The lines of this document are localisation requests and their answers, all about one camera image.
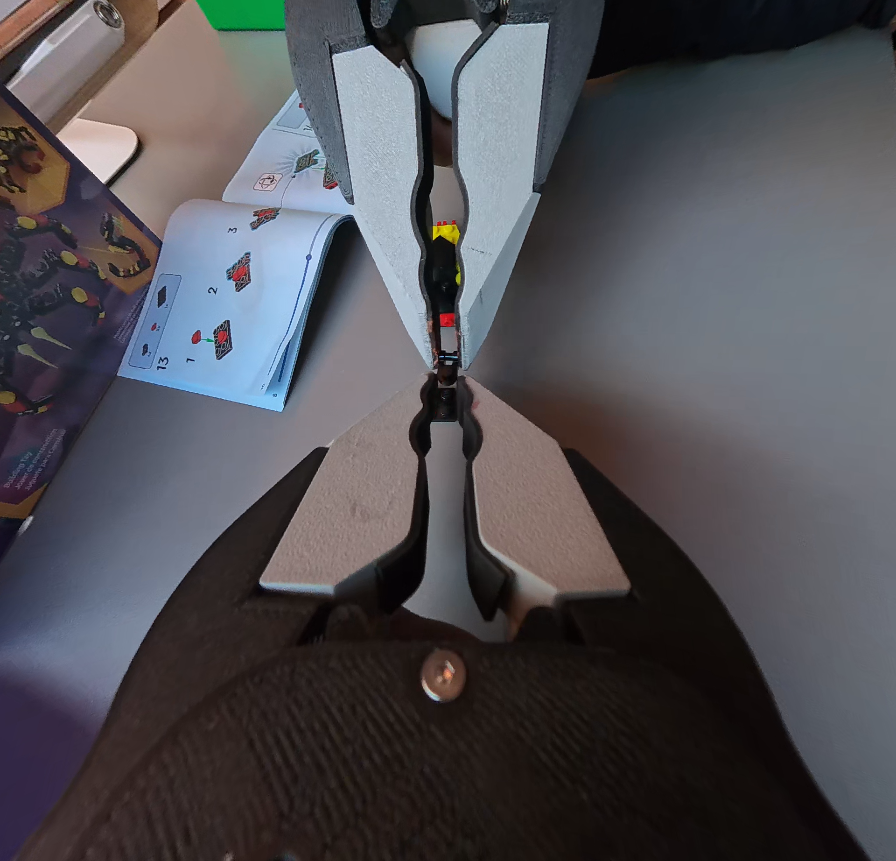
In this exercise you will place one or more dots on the lego instruction booklet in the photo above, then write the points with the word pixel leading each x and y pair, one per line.
pixel 231 301

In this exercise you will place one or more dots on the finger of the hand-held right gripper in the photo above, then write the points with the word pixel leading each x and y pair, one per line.
pixel 500 146
pixel 381 160

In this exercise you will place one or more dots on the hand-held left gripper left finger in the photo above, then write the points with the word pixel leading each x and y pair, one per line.
pixel 350 518

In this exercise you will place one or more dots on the purple lego set box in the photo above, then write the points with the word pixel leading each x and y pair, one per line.
pixel 49 280

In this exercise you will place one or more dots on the yellow black lego assembly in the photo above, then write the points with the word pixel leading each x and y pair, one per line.
pixel 442 273

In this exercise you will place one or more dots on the silver metal cylinder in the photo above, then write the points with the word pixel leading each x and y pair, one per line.
pixel 63 55

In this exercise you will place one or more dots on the person's right forearm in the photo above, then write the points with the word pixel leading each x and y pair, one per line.
pixel 735 6

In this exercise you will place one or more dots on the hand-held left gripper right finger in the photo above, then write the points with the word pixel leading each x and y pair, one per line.
pixel 539 518

